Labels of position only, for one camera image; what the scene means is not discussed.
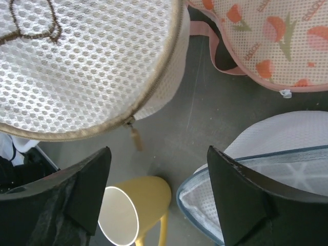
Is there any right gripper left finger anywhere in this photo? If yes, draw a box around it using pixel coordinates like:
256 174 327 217
1 147 111 245

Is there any white blue-trimmed mesh laundry bag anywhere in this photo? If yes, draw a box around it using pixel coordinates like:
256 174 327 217
176 111 327 245

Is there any yellow mug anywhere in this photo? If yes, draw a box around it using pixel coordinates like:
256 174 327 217
98 176 172 245

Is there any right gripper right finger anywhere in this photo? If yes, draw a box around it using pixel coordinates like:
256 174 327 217
207 146 327 245

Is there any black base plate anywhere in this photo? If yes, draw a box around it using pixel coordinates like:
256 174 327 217
1 146 58 194

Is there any pink tulip print laundry bag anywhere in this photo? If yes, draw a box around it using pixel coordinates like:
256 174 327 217
187 1 327 98

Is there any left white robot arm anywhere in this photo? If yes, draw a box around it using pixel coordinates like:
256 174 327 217
1 133 38 166

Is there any beige cylindrical mesh laundry bag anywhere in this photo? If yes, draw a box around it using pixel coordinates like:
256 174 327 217
1 1 190 149

